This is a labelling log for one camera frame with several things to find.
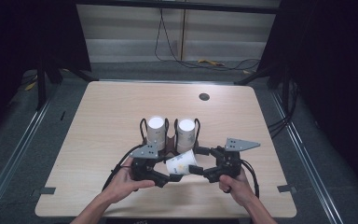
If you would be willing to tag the stack of white paper cups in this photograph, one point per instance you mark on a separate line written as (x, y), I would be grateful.
(155, 129)
(186, 135)

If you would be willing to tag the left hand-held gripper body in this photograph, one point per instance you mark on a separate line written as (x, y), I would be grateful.
(144, 169)

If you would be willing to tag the person's left hand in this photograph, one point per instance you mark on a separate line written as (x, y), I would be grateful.
(122, 186)

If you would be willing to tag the grey tape strip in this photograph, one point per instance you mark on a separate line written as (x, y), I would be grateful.
(47, 190)
(286, 188)

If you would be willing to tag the white paper cup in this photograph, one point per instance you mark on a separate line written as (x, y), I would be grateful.
(181, 162)

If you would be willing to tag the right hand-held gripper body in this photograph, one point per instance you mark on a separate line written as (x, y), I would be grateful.
(230, 163)

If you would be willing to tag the metal floor rail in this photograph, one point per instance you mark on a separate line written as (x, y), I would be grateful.
(307, 155)
(15, 161)

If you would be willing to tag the dark round table grommet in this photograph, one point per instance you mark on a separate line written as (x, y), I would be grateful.
(204, 96)

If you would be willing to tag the person's right hand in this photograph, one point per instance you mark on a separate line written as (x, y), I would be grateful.
(237, 186)

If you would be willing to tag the black metal stand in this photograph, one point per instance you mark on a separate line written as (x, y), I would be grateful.
(40, 87)
(254, 76)

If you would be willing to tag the yellow tape piece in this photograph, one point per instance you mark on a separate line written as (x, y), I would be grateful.
(246, 72)
(30, 86)

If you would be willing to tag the black overhead beam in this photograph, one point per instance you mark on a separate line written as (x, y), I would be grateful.
(180, 5)

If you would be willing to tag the black curtain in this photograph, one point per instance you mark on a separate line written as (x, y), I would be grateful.
(18, 37)
(332, 77)

